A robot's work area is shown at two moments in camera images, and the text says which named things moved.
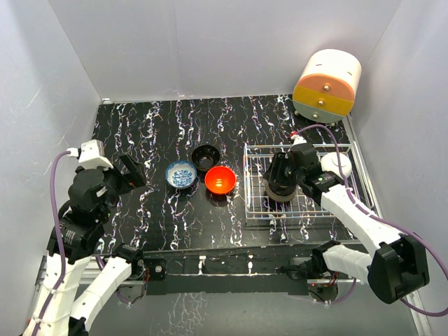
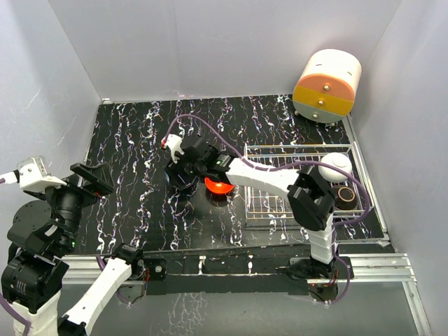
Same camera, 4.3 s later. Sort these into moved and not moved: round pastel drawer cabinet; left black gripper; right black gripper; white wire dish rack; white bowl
Moved: left black gripper; right black gripper
Not moved: white bowl; round pastel drawer cabinet; white wire dish rack
